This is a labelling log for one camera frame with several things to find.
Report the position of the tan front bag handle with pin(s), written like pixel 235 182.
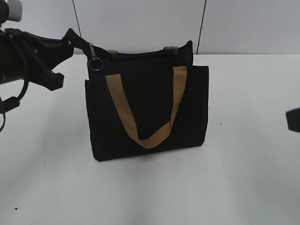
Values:
pixel 147 102

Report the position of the tan bag handle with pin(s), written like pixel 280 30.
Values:
pixel 166 49
pixel 147 102

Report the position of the metal zipper pull with ring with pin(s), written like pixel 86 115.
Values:
pixel 94 63

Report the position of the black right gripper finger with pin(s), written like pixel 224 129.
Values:
pixel 293 119

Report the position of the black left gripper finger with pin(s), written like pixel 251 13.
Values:
pixel 38 73
pixel 51 51

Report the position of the tan rear bag handle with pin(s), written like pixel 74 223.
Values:
pixel 166 49

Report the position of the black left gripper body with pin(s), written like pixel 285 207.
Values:
pixel 15 52

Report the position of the black canvas tote bag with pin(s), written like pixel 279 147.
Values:
pixel 108 137

